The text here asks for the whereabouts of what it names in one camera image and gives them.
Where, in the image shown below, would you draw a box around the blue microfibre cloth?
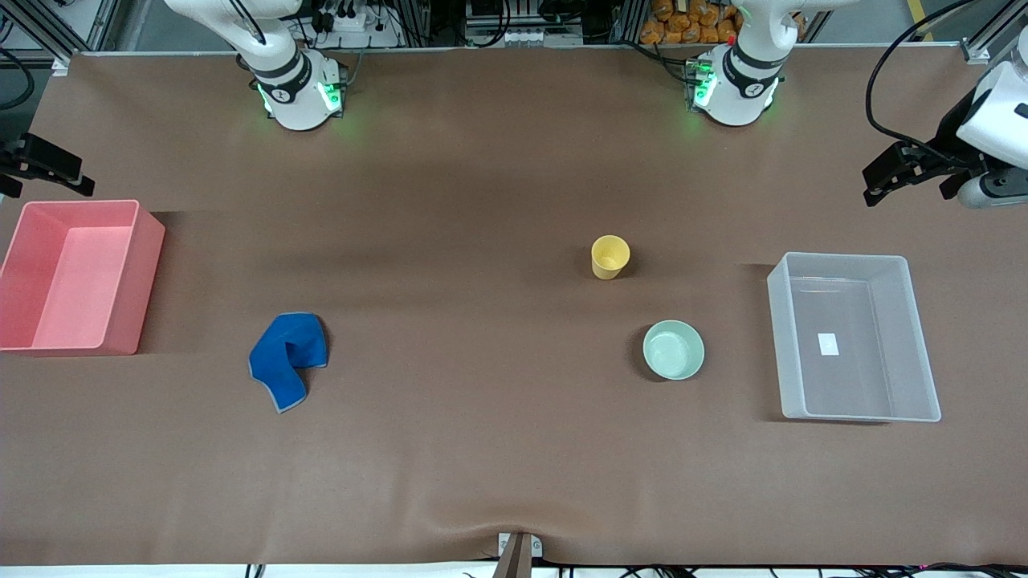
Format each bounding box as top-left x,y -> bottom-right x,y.
248,312 -> 329,414

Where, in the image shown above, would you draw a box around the mint green bowl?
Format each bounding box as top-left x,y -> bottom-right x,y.
642,320 -> 706,381

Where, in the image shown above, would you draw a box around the yellow plastic cup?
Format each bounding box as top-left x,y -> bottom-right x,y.
591,234 -> 631,280

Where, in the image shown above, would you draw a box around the pink plastic bin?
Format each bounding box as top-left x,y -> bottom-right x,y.
0,200 -> 166,356

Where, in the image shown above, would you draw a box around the clear plastic bin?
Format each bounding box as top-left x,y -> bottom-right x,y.
767,252 -> 942,423

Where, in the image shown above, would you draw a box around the orange snack pile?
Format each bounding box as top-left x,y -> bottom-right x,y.
640,0 -> 744,46

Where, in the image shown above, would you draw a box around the white power strip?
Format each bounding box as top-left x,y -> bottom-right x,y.
309,0 -> 402,49

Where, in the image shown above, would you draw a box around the large table cover mat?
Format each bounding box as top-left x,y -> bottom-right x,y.
0,44 -> 1028,568

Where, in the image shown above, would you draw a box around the metal table edge clamp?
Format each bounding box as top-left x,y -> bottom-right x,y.
492,531 -> 544,578

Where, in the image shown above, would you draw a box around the aluminium frame post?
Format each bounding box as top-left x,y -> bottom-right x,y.
0,0 -> 121,77
960,0 -> 1028,65

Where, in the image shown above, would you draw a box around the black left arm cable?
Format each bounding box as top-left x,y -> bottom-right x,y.
864,0 -> 982,153

